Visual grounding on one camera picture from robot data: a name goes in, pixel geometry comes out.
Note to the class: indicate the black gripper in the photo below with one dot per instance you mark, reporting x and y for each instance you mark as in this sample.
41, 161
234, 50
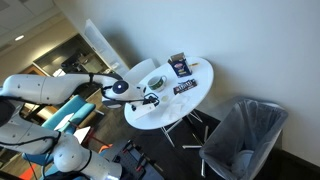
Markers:
150, 99

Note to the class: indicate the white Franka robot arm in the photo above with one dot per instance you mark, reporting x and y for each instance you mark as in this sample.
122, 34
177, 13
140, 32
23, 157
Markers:
43, 88

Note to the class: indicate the green and white mug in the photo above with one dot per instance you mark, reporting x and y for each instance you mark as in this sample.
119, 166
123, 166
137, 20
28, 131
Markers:
156, 83

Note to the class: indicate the clear plastic bag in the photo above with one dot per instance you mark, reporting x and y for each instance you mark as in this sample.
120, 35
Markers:
176, 108

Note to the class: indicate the dark brown candy packet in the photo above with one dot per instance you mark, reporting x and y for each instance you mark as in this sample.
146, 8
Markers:
185, 86

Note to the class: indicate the metal table legs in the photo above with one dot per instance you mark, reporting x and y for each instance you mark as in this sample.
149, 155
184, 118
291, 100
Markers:
173, 128

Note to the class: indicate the teal chair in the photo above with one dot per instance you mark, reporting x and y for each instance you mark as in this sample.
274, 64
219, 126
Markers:
80, 106

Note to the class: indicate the white leaning board panel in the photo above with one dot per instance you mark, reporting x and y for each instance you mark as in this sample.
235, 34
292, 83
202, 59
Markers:
100, 43

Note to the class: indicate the grey trash bin with liner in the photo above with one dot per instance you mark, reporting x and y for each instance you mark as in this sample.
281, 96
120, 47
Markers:
246, 140

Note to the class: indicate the round ceiling light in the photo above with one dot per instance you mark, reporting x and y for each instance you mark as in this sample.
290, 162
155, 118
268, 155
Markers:
19, 37

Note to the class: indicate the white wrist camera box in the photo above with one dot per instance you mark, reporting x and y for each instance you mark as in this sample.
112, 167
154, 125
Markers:
145, 111

